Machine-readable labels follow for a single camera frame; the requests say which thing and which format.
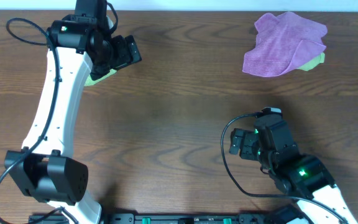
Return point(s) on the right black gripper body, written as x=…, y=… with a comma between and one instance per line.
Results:
x=249, y=147

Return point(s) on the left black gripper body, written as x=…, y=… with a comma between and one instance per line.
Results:
x=117, y=51

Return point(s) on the green microfiber cloth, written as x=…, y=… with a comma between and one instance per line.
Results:
x=90, y=82

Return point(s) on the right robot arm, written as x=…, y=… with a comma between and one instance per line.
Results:
x=300, y=177

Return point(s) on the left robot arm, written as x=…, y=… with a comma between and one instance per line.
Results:
x=79, y=54

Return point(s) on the purple microfiber cloth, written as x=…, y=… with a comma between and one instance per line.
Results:
x=283, y=43

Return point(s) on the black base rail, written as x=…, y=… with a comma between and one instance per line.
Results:
x=245, y=218

